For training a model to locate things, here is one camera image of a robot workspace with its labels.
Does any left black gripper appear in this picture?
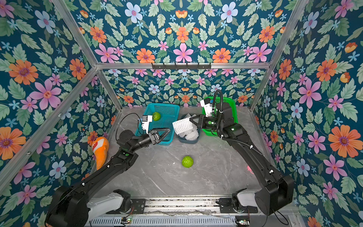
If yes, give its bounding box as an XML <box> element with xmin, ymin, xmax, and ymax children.
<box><xmin>128</xmin><ymin>128</ymin><xmax>168</xmax><ymax>154</ymax></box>

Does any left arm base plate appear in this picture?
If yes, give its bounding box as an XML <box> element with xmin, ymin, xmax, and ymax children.
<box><xmin>107</xmin><ymin>198</ymin><xmax>146</xmax><ymax>215</ymax></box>

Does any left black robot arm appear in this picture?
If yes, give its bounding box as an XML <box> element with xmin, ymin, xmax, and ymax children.
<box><xmin>44</xmin><ymin>128</ymin><xmax>171</xmax><ymax>227</ymax></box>

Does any teal plastic basket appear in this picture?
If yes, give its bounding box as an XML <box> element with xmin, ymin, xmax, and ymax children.
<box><xmin>144</xmin><ymin>103</ymin><xmax>180</xmax><ymax>146</ymax></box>

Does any pink alarm clock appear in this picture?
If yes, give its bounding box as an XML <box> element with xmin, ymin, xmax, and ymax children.
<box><xmin>247</xmin><ymin>166</ymin><xmax>254</xmax><ymax>174</ymax></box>

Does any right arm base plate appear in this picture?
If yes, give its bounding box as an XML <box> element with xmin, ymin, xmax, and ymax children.
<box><xmin>216</xmin><ymin>198</ymin><xmax>259</xmax><ymax>214</ymax></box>

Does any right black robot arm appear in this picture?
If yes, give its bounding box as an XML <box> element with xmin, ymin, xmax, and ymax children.
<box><xmin>190</xmin><ymin>98</ymin><xmax>295</xmax><ymax>216</ymax></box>

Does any green custard apple back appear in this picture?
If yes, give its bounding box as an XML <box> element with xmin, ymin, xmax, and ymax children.
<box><xmin>152</xmin><ymin>112</ymin><xmax>161</xmax><ymax>121</ymax></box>

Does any green plastic basket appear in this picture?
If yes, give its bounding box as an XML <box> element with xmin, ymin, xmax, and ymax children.
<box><xmin>202</xmin><ymin>96</ymin><xmax>238</xmax><ymax>136</ymax></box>

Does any orange clownfish plush toy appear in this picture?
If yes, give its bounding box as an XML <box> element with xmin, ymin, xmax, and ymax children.
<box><xmin>91</xmin><ymin>137</ymin><xmax>110</xmax><ymax>170</ymax></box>

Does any white foam net back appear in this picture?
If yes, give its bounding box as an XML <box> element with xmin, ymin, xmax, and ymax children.
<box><xmin>184</xmin><ymin>121</ymin><xmax>199</xmax><ymax>141</ymax></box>

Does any green custard apple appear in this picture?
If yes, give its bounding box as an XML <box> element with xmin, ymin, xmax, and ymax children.
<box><xmin>181</xmin><ymin>156</ymin><xmax>194</xmax><ymax>168</ymax></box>
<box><xmin>152</xmin><ymin>112</ymin><xmax>161</xmax><ymax>121</ymax></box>

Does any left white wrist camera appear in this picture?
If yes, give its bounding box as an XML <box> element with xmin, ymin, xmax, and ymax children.
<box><xmin>141</xmin><ymin>115</ymin><xmax>153</xmax><ymax>134</ymax></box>

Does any black hook rail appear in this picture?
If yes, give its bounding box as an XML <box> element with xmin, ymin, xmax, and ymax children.
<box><xmin>151</xmin><ymin>63</ymin><xmax>212</xmax><ymax>70</ymax></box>

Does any grey foam net tray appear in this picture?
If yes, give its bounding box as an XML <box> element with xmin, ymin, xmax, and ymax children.
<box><xmin>177</xmin><ymin>129</ymin><xmax>200</xmax><ymax>144</ymax></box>

